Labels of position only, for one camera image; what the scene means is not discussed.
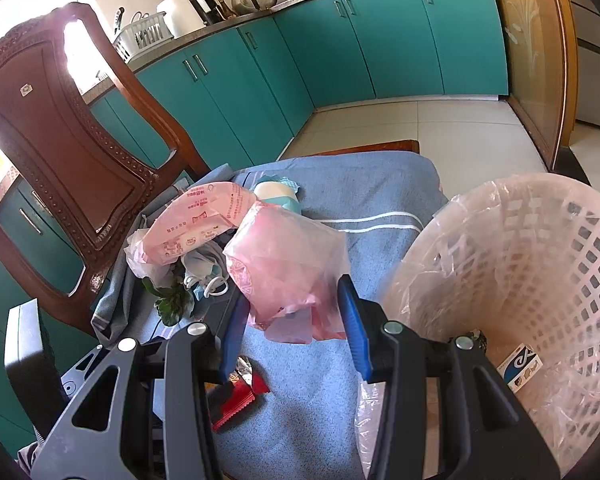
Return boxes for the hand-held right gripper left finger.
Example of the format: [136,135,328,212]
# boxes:
[30,292,253,480]

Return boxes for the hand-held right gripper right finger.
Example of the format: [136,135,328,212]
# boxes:
[337,274,563,480]

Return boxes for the light blue face mask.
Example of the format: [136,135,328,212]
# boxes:
[182,245,231,303]

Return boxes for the green vegetable leaf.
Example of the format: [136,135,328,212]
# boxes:
[142,277,196,326]

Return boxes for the pink plastic bag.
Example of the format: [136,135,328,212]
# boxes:
[223,202,352,345]

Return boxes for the white and teal cup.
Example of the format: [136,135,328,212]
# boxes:
[250,175,301,216]

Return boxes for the pink plastic basket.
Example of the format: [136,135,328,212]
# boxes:
[380,172,600,478]

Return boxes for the red snack wrapper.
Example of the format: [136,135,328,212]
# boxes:
[210,357,271,433]

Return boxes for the grey cloth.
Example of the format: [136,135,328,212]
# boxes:
[90,172,196,346]

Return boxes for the pink printed wrapper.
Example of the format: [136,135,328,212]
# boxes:
[140,182,256,266]

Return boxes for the white plastic bag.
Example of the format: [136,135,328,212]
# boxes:
[125,230,181,281]

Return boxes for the blue striped cloth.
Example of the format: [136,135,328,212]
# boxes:
[15,152,451,480]

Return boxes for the small blue white box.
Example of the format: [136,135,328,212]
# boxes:
[495,342,543,391]

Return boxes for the carved wooden chair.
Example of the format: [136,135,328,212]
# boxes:
[0,2,211,341]

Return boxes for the teal kitchen cabinets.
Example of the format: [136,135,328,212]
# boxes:
[0,0,511,461]

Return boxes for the white dish rack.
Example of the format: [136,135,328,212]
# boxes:
[112,12,176,58]

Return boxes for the wooden framed glass door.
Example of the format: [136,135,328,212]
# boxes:
[472,0,581,171]

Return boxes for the white kitchen appliance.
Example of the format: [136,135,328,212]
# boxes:
[156,0,208,38]

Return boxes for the grey refrigerator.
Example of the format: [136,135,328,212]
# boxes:
[567,0,600,133]

